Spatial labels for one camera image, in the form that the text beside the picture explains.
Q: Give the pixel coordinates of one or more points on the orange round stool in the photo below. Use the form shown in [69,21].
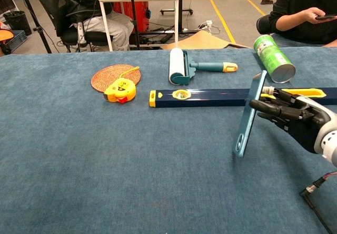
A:
[5,35]

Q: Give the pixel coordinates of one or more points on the navy and yellow spirit level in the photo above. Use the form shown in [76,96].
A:
[200,97]

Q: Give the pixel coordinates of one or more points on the teal lint roller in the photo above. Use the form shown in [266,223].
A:
[181,67]

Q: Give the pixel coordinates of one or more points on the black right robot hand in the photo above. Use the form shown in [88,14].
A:
[297,115]

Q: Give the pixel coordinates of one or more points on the round woven rattan coaster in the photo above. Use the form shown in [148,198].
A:
[111,74]

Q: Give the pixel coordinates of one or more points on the red cabinet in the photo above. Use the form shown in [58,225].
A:
[134,14]

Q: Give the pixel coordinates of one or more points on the seated person in black sweater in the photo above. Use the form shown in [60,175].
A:
[297,10]

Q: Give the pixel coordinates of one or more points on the white power strip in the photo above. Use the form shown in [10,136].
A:
[206,23]

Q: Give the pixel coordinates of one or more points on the seated person in black jacket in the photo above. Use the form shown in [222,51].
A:
[105,21]

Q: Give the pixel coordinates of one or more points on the black tripod stand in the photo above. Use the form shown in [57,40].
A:
[31,13]

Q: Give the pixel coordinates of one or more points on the black smartphone blue case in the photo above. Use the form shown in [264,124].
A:
[249,115]

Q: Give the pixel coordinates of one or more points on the yellow tape measure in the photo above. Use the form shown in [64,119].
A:
[120,90]

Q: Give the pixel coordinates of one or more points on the black office chair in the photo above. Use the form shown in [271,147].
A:
[58,15]

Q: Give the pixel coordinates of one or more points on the green chip canister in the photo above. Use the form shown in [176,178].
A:
[273,59]

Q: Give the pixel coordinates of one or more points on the black waste bin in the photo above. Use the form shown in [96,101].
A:
[18,21]

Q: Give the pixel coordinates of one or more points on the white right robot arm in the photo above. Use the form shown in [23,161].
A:
[327,144]

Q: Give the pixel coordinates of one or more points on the blue table cloth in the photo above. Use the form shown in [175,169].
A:
[105,152]

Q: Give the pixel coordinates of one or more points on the black pole stand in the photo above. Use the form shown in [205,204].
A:
[134,13]

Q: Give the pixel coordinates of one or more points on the blue plastic crate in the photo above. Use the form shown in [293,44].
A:
[15,39]

